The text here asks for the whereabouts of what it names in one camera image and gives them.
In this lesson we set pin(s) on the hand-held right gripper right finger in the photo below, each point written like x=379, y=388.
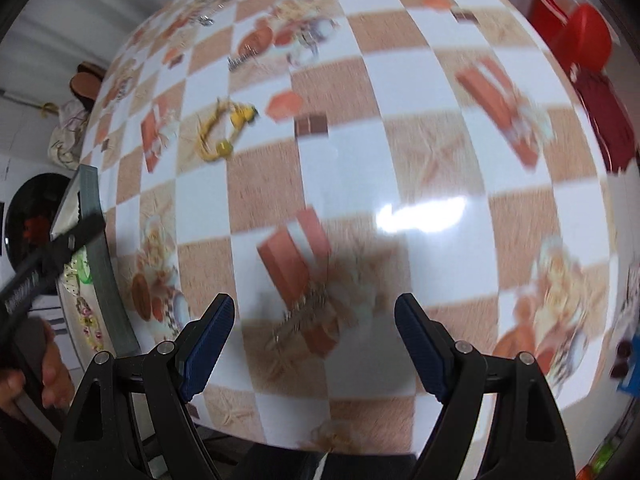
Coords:
x=420, y=345

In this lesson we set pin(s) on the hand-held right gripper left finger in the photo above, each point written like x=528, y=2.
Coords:
x=210, y=345

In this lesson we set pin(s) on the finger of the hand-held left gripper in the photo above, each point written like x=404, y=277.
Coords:
x=70, y=240

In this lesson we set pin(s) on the green hair clip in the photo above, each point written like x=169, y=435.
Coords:
x=80, y=267

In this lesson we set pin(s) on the white jewelry box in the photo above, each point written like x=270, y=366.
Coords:
x=102, y=270

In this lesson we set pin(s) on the cream polka dot scrunchie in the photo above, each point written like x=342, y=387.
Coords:
x=71, y=286

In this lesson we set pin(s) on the long dark hair clip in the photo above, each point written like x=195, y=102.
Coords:
x=300, y=320

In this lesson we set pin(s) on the person's left hand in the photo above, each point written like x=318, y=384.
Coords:
x=60, y=380

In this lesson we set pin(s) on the white washing machine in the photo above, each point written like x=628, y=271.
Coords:
x=30, y=220

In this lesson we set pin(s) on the cream cloth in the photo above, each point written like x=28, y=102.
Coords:
x=67, y=135

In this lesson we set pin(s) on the checkered tablecloth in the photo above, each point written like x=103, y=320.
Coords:
x=400, y=150

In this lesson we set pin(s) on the blue object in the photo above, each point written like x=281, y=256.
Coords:
x=631, y=365

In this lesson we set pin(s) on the dark comb hair clip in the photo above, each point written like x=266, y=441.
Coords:
x=242, y=63

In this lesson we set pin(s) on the small metallic hair clip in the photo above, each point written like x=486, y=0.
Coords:
x=205, y=20

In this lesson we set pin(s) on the red plastic basin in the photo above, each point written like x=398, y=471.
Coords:
x=585, y=35

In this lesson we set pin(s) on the red plastic bucket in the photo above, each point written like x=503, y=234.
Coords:
x=545, y=10

